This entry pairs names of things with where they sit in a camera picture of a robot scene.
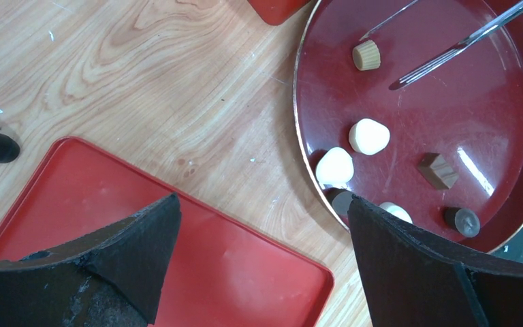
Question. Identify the red box lid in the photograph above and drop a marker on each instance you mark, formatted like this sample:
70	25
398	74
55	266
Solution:
222	272

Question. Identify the metal tongs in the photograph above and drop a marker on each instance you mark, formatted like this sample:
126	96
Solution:
494	15

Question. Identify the white teardrop chocolate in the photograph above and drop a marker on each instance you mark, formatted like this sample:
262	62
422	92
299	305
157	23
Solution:
369	137
335	167

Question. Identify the dark round chocolate left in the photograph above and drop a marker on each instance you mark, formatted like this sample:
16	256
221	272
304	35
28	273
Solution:
340	200

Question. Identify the dark red round tray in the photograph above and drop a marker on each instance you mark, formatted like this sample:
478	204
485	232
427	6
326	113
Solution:
470	110

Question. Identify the brown square chocolate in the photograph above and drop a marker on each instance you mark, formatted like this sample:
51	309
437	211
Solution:
436	170

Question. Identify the caramel cup chocolate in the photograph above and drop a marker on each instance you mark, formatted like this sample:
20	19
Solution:
366	56

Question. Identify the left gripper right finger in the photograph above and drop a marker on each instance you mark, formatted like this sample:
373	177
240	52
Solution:
412	277

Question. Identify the red chocolate box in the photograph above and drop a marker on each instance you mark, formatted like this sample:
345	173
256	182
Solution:
276	12

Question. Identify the white oval chocolate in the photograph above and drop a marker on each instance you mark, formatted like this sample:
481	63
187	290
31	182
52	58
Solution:
396	211

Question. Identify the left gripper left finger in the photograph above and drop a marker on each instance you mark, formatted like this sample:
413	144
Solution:
110	277

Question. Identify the dark oval chocolate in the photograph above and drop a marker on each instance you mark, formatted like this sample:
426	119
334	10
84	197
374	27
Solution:
463	220

